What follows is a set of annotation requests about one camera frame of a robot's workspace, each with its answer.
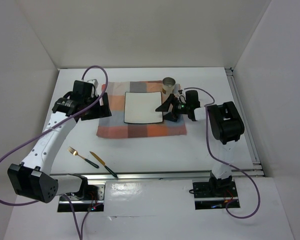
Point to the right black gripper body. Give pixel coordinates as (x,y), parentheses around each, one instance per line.
(179,108)

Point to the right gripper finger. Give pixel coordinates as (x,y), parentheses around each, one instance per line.
(165,106)
(171,117)

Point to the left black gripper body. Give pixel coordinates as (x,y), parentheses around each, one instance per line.
(91,113)

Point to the checkered orange blue cloth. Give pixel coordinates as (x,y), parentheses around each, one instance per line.
(114,127)

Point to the metal cup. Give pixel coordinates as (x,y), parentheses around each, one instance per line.
(168,85)

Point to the square white plate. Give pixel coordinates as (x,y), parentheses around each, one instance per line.
(140,108)

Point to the gold knife green handle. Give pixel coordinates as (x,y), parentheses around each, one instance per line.
(104,165)

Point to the gold fork green handle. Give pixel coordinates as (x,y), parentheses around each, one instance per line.
(75,153)

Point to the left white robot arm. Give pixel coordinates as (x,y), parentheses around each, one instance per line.
(32,177)

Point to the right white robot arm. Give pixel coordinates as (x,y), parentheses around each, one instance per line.
(224,129)

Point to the aluminium rail right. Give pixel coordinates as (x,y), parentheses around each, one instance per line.
(257,165)

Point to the aluminium rail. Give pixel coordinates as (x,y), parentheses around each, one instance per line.
(171,175)
(257,165)

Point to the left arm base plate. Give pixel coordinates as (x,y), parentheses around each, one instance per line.
(93,198)

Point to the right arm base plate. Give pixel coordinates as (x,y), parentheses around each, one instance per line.
(208,198)

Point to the aluminium rail front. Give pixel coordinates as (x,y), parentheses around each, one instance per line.
(171,175)

